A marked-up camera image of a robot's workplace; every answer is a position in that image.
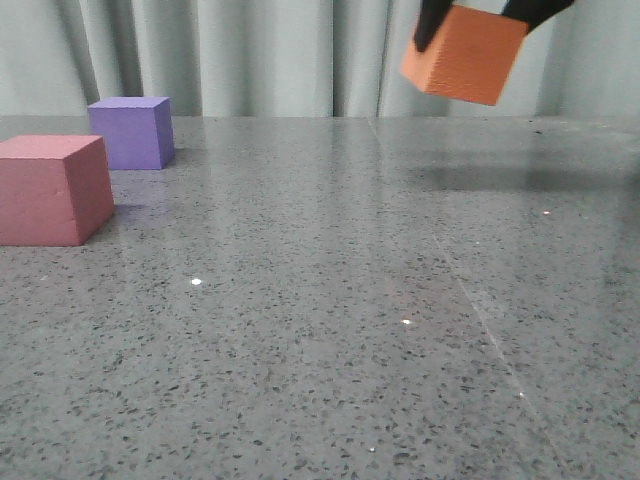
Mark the red foam block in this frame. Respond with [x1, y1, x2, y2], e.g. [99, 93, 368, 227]
[1, 135, 115, 246]

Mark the pale green curtain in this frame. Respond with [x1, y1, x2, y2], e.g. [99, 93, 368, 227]
[1, 1, 639, 117]

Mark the orange foam block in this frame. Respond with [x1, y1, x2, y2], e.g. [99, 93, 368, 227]
[401, 5, 528, 105]

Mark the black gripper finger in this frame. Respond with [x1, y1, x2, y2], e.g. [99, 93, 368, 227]
[413, 0, 453, 52]
[501, 0, 574, 33]

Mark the purple foam block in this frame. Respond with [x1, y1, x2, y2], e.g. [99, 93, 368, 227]
[88, 96, 175, 170]

